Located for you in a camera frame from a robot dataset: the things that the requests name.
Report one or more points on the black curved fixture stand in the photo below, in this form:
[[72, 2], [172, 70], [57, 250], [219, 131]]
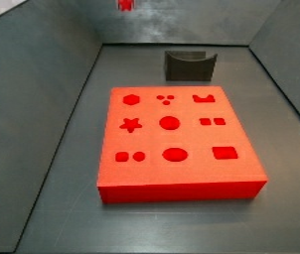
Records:
[[190, 66]]

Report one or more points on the red shape-sorting insertion block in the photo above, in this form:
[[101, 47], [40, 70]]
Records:
[[175, 146]]

